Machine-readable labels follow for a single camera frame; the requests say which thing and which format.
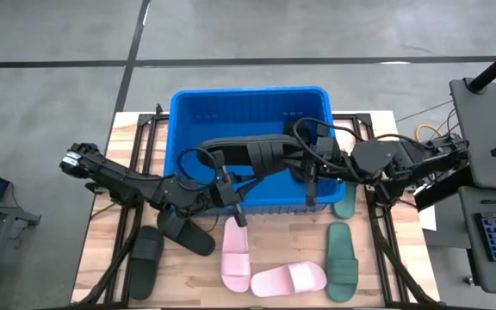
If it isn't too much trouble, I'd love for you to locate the grey keyboard desk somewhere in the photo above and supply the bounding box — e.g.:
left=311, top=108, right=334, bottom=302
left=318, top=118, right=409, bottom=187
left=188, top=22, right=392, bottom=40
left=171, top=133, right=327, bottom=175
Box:
left=458, top=185, right=496, bottom=298

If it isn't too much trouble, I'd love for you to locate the pink slide sandal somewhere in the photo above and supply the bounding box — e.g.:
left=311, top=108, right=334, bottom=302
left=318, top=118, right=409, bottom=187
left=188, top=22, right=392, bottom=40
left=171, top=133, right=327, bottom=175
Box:
left=250, top=261, right=328, bottom=298
left=220, top=216, right=251, bottom=294

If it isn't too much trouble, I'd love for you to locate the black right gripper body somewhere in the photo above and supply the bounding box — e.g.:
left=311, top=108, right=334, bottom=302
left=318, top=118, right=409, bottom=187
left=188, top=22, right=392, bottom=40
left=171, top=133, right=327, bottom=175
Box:
left=293, top=140, right=349, bottom=207

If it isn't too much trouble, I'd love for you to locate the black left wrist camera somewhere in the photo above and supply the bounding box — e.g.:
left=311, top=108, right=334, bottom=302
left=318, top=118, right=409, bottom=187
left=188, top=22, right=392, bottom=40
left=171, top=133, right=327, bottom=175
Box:
left=208, top=183, right=234, bottom=208

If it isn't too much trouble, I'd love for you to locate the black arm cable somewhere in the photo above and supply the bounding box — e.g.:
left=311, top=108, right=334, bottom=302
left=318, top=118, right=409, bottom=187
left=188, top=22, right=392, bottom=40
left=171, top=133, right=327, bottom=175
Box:
left=176, top=147, right=221, bottom=193
left=291, top=116, right=421, bottom=173

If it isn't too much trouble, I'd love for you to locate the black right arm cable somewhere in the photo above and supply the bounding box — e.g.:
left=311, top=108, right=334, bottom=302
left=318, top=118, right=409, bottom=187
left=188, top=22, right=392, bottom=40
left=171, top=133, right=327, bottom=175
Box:
left=291, top=116, right=421, bottom=173

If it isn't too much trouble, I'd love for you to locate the black metal table frame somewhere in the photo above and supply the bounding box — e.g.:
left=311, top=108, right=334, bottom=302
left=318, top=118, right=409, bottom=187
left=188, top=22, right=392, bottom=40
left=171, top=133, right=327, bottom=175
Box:
left=332, top=112, right=441, bottom=307
left=71, top=102, right=165, bottom=309

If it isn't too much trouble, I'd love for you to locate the blue plastic bin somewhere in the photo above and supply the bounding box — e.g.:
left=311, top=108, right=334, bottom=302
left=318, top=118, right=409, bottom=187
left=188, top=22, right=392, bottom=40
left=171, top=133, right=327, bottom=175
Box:
left=164, top=85, right=347, bottom=216

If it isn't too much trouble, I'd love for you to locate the grey desk top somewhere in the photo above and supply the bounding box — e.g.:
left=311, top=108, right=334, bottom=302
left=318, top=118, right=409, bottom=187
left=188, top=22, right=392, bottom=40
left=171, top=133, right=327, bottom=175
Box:
left=449, top=77, right=496, bottom=193

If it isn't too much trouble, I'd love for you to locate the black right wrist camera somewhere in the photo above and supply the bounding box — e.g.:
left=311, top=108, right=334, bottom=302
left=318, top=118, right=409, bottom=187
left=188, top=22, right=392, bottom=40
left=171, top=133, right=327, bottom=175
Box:
left=315, top=136, right=342, bottom=164

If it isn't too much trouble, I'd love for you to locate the black desk support bar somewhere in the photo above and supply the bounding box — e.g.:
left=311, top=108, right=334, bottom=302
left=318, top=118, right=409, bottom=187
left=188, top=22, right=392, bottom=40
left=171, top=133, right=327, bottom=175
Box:
left=415, top=165, right=475, bottom=212

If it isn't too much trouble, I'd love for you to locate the white paper sheet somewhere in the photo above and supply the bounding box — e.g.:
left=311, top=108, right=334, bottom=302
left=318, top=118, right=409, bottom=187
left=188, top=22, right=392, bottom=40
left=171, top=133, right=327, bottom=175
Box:
left=418, top=205, right=438, bottom=233

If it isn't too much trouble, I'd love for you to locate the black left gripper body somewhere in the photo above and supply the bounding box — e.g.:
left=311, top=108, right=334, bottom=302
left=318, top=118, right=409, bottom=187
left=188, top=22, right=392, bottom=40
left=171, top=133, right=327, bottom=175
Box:
left=207, top=149, right=249, bottom=228

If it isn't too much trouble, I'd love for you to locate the black stand pole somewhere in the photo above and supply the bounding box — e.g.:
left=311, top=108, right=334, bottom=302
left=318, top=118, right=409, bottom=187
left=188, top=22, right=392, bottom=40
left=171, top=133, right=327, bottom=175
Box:
left=466, top=38, right=496, bottom=94

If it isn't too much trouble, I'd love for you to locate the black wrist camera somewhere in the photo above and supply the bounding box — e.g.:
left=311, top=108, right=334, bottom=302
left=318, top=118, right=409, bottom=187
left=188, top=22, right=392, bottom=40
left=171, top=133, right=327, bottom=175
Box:
left=315, top=136, right=342, bottom=164
left=208, top=183, right=234, bottom=208

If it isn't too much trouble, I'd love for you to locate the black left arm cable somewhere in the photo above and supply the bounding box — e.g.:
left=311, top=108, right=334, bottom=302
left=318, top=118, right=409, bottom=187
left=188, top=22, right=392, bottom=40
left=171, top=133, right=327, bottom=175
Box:
left=176, top=147, right=221, bottom=193

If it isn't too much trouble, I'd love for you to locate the yellow cable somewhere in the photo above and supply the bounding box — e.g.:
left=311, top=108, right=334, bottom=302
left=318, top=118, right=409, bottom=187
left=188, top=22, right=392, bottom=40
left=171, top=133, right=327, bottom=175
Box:
left=416, top=123, right=447, bottom=143

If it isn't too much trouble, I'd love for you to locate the green slide sandal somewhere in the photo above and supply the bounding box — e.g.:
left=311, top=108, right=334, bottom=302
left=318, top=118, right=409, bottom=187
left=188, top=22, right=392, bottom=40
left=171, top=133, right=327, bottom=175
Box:
left=332, top=183, right=359, bottom=220
left=325, top=221, right=360, bottom=303

